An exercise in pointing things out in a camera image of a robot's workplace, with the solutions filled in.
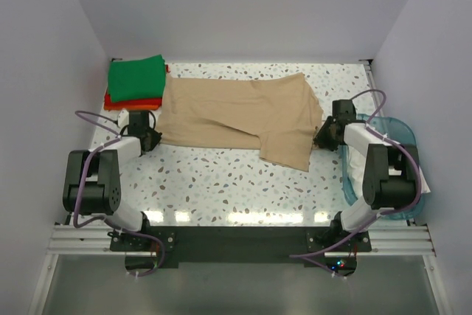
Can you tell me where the beige t shirt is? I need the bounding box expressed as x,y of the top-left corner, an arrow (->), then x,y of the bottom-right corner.
156,73 -> 323,172

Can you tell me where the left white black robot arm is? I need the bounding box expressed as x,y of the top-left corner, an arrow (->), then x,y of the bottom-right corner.
62,110 -> 162,250

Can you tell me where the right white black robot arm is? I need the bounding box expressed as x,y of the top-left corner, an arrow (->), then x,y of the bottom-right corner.
313,100 -> 422,251

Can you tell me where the folded orange t shirt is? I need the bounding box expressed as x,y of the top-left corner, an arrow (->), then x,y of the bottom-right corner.
103,103 -> 161,111

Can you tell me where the folded red t shirt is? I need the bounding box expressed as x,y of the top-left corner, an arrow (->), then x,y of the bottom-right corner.
104,87 -> 162,104

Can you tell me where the white cloth in bin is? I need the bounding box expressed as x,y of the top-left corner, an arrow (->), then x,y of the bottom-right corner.
346,145 -> 431,194

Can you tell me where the folded green t shirt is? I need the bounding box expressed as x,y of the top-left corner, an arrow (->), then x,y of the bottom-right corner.
108,55 -> 167,103

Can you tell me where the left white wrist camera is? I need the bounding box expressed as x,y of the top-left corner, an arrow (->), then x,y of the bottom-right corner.
116,109 -> 130,128

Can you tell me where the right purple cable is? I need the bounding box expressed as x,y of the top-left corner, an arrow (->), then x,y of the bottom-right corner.
289,89 -> 423,269

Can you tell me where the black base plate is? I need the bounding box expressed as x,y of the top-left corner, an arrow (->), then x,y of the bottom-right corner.
108,226 -> 372,274

